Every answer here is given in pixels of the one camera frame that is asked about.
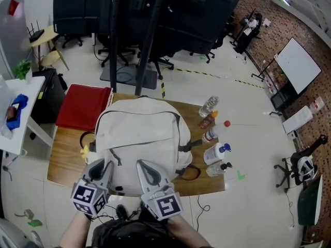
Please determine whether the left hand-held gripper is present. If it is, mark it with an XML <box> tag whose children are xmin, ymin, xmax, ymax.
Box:
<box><xmin>70</xmin><ymin>158</ymin><xmax>115</xmax><ymax>216</ymax></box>

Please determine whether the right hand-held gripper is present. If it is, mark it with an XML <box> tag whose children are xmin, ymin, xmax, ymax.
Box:
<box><xmin>136</xmin><ymin>159</ymin><xmax>183</xmax><ymax>221</ymax></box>

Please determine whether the black zipper pull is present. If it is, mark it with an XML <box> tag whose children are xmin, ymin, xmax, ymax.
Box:
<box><xmin>109</xmin><ymin>148</ymin><xmax>123</xmax><ymax>166</ymax></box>

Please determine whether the white backpack bag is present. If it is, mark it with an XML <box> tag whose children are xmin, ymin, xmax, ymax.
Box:
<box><xmin>94</xmin><ymin>96</ymin><xmax>204</xmax><ymax>197</ymax></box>

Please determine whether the person's left forearm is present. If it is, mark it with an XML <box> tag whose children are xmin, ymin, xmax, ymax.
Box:
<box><xmin>58</xmin><ymin>210</ymin><xmax>92</xmax><ymax>248</ymax></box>

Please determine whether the person's right forearm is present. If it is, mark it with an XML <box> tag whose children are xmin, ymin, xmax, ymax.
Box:
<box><xmin>167</xmin><ymin>215</ymin><xmax>213</xmax><ymax>248</ymax></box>

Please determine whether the yellow toy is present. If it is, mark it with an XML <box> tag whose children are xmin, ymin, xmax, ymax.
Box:
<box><xmin>80</xmin><ymin>142</ymin><xmax>97</xmax><ymax>163</ymax></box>

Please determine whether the thin black band loop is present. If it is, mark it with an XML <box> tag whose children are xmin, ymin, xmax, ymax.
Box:
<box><xmin>79</xmin><ymin>131</ymin><xmax>97</xmax><ymax>150</ymax></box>

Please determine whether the person's black shoe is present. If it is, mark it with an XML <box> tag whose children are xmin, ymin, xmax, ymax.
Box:
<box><xmin>115</xmin><ymin>204</ymin><xmax>129</xmax><ymax>220</ymax></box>

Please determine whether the thick black band loop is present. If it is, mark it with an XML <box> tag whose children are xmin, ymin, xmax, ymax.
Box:
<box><xmin>177</xmin><ymin>164</ymin><xmax>202</xmax><ymax>181</ymax></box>

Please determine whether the person's black clothing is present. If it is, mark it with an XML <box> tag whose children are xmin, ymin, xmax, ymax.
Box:
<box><xmin>91</xmin><ymin>217</ymin><xmax>182</xmax><ymax>248</ymax></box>

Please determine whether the clear bottle black pump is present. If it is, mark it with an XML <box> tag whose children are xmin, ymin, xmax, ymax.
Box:
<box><xmin>205</xmin><ymin>161</ymin><xmax>233</xmax><ymax>178</ymax></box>

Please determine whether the white bottle blue pump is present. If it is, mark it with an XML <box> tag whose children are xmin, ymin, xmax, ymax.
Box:
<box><xmin>203</xmin><ymin>142</ymin><xmax>231</xmax><ymax>166</ymax></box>

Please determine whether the red cloth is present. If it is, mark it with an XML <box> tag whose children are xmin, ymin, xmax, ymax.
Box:
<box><xmin>55</xmin><ymin>84</ymin><xmax>114</xmax><ymax>133</ymax></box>

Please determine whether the white bottle red cap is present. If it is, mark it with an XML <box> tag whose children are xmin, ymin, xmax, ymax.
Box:
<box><xmin>202</xmin><ymin>120</ymin><xmax>231</xmax><ymax>144</ymax></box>

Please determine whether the orange cap sauce bottle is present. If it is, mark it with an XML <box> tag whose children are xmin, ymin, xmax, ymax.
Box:
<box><xmin>198</xmin><ymin>111</ymin><xmax>219</xmax><ymax>129</ymax></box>

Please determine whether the clear water bottle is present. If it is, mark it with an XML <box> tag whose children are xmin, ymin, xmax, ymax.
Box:
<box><xmin>198</xmin><ymin>96</ymin><xmax>220</xmax><ymax>118</ymax></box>

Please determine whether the black cabinet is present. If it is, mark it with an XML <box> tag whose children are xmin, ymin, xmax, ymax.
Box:
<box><xmin>30</xmin><ymin>68</ymin><xmax>67</xmax><ymax>125</ymax></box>

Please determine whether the blue box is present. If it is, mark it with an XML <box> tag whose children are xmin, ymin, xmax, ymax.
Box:
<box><xmin>5</xmin><ymin>94</ymin><xmax>29</xmax><ymax>130</ymax></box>

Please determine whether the white desk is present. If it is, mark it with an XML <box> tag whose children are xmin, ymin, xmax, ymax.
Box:
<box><xmin>0</xmin><ymin>75</ymin><xmax>54</xmax><ymax>157</ymax></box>

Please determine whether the black office chair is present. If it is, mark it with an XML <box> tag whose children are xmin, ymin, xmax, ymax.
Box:
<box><xmin>61</xmin><ymin>33</ymin><xmax>84</xmax><ymax>49</ymax></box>
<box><xmin>97</xmin><ymin>35</ymin><xmax>137</xmax><ymax>68</ymax></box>
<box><xmin>273</xmin><ymin>134</ymin><xmax>328</xmax><ymax>191</ymax></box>
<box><xmin>188</xmin><ymin>36</ymin><xmax>224</xmax><ymax>64</ymax></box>

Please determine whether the black pole stand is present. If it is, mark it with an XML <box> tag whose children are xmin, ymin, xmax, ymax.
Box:
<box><xmin>99</xmin><ymin>0</ymin><xmax>171</xmax><ymax>96</ymax></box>

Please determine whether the green potted plant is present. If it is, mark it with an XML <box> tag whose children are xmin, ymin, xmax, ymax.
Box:
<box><xmin>12</xmin><ymin>59</ymin><xmax>33</xmax><ymax>81</ymax></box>

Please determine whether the light wooden side table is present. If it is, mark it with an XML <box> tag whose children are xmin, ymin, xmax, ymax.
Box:
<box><xmin>27</xmin><ymin>24</ymin><xmax>70</xmax><ymax>71</ymax></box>

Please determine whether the black wheeled cart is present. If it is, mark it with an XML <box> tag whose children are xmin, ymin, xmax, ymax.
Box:
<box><xmin>269</xmin><ymin>81</ymin><xmax>298</xmax><ymax>117</ymax></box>

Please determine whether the black router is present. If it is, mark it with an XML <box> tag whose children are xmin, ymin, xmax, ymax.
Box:
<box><xmin>26</xmin><ymin>20</ymin><xmax>45</xmax><ymax>43</ymax></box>

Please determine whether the white helmet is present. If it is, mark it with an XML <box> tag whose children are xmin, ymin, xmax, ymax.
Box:
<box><xmin>296</xmin><ymin>156</ymin><xmax>318</xmax><ymax>183</ymax></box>

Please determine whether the white cardboard box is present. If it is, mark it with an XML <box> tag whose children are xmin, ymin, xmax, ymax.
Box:
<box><xmin>281</xmin><ymin>105</ymin><xmax>314</xmax><ymax>134</ymax></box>

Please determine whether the dark green round table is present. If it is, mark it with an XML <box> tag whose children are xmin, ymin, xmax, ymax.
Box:
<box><xmin>296</xmin><ymin>175</ymin><xmax>324</xmax><ymax>227</ymax></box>

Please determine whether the large black screen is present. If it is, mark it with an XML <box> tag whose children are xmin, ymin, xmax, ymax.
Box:
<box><xmin>52</xmin><ymin>0</ymin><xmax>249</xmax><ymax>54</ymax></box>

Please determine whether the whiteboard on stand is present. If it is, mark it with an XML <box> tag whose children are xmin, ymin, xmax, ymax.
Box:
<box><xmin>251</xmin><ymin>37</ymin><xmax>323</xmax><ymax>96</ymax></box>

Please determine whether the black floor cable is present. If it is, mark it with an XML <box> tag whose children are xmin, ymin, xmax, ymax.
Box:
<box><xmin>195</xmin><ymin>194</ymin><xmax>212</xmax><ymax>231</ymax></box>

